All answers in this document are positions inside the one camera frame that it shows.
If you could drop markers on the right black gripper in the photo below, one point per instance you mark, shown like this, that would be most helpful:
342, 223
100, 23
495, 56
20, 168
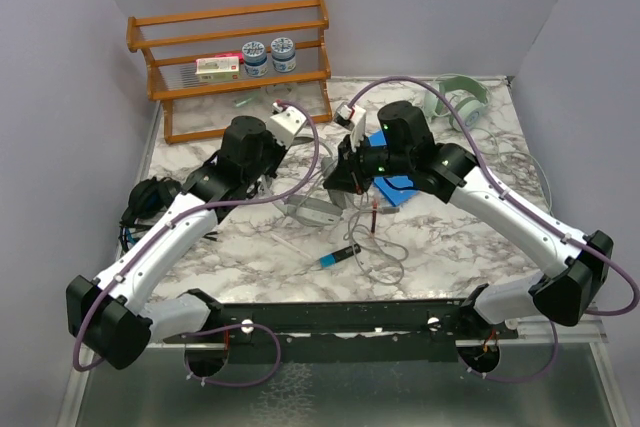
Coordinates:
348, 174

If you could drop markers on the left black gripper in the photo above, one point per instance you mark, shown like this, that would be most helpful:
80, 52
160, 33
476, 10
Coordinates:
281, 150

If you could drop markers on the grey white headphones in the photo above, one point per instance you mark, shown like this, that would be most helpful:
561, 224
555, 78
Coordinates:
310, 211

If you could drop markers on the black blue headphones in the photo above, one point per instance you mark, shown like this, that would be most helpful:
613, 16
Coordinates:
146, 201

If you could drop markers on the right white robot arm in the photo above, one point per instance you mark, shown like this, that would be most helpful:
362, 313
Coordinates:
570, 273

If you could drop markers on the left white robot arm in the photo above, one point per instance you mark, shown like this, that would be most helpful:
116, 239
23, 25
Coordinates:
106, 314

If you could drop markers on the mint green headphones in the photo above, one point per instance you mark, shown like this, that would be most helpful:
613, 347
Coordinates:
472, 105

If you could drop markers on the red pen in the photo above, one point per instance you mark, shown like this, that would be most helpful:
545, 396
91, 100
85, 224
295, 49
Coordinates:
374, 213

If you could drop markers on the blue notebook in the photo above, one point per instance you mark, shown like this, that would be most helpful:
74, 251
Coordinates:
396, 190

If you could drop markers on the blue black highlighter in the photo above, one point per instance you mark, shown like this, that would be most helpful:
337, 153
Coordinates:
339, 256

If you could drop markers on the white stick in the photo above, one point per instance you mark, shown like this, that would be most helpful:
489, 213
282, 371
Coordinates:
291, 247

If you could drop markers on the white red box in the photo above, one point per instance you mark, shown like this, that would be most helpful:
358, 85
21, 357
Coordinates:
218, 69

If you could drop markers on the wooden shelf rack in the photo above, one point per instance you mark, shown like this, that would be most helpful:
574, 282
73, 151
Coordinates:
193, 110

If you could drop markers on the right blue white jar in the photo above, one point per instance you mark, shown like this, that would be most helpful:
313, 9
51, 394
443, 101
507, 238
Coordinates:
283, 54

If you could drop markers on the blue white jar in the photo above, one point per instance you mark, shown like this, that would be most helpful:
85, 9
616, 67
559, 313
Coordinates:
283, 54
255, 59

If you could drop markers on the left blue white jar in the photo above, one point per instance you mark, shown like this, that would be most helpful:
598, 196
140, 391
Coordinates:
255, 59

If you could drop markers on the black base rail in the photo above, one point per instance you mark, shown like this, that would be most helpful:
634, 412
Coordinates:
340, 332

